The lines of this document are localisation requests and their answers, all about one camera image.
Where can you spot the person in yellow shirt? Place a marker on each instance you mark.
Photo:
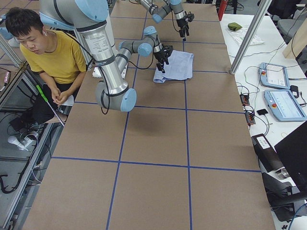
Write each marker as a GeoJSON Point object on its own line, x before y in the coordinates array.
{"type": "Point", "coordinates": [55, 56]}

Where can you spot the black labelled box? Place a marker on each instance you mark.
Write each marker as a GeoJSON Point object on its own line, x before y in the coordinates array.
{"type": "Point", "coordinates": [266, 153]}

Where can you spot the lower teach pendant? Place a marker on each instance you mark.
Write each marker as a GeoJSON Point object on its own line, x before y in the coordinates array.
{"type": "Point", "coordinates": [284, 106]}

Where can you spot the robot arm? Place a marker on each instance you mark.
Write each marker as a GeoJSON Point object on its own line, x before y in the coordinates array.
{"type": "Point", "coordinates": [175, 7]}
{"type": "Point", "coordinates": [89, 17]}

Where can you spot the blue striped button shirt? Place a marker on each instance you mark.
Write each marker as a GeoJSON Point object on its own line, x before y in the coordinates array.
{"type": "Point", "coordinates": [180, 68]}

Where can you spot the aluminium frame post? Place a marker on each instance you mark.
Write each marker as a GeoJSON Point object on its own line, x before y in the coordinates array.
{"type": "Point", "coordinates": [257, 19]}

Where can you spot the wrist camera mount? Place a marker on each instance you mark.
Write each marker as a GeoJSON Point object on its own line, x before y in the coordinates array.
{"type": "Point", "coordinates": [189, 17]}

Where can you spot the green cloth pouch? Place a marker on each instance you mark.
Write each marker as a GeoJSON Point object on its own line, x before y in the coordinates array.
{"type": "Point", "coordinates": [234, 26]}

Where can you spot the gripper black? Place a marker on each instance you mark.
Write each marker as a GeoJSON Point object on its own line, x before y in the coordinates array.
{"type": "Point", "coordinates": [159, 55]}
{"type": "Point", "coordinates": [181, 23]}

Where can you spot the teach pendant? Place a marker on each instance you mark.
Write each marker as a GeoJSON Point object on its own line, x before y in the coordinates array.
{"type": "Point", "coordinates": [274, 76]}
{"type": "Point", "coordinates": [284, 106]}

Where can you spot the upper teach pendant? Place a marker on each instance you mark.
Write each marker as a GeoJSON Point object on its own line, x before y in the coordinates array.
{"type": "Point", "coordinates": [274, 76]}

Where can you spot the black monitor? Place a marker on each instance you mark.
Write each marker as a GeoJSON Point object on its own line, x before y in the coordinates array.
{"type": "Point", "coordinates": [292, 151]}

